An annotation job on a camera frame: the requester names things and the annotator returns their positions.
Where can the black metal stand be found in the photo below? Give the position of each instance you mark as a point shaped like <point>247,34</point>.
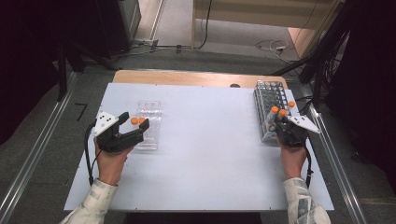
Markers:
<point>62,74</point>

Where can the wooden table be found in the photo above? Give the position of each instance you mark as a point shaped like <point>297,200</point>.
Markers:
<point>186,77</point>

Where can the light wooden panel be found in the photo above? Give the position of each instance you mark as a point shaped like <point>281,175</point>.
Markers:
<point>299,40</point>

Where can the person's right hand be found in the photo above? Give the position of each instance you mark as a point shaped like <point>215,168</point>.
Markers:
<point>293,161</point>

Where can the beige wooden furniture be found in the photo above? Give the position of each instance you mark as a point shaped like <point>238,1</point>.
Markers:
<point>264,12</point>

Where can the clear plastic tube rack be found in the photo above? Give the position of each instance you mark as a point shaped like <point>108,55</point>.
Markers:
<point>152,109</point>

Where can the person's left hand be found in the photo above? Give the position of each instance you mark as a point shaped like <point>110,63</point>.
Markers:
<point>110,166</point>

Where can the black curtain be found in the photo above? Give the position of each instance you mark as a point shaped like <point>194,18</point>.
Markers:
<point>373,77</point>
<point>25,62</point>

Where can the grey cabinet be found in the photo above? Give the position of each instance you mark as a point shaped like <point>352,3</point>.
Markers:
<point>130,18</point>

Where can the dark table grommet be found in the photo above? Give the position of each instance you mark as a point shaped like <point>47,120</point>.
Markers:
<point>235,85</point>

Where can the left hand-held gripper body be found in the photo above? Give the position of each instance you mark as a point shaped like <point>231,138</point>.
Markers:
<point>110,141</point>

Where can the white table cover board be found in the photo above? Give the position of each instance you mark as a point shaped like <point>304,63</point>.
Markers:
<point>202,149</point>

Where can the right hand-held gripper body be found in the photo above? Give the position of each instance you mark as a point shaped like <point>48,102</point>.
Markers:
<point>294,135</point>

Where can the grey power strip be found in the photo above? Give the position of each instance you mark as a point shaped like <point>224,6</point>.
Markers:
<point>146,42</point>

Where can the aluminium floor rail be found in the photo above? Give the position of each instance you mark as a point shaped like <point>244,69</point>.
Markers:
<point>37,149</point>
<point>353,203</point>

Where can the metal tube rack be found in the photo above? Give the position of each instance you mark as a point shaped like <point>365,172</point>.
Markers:
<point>267,95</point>

